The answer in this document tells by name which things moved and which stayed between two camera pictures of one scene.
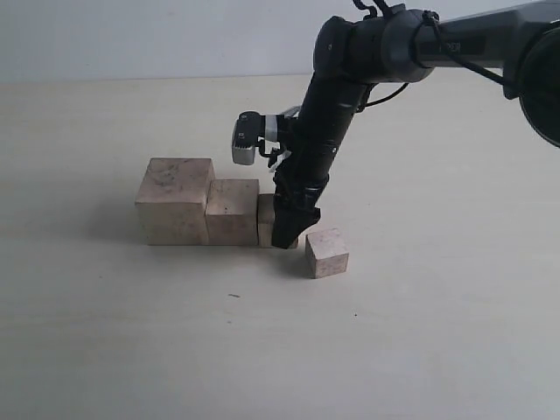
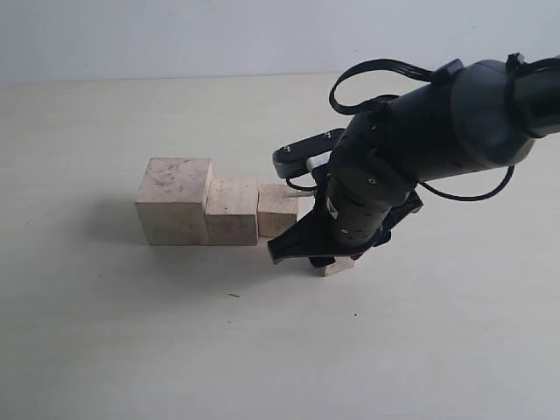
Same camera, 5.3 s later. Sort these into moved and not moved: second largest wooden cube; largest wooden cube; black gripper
Moved: black gripper
Not moved: largest wooden cube; second largest wooden cube
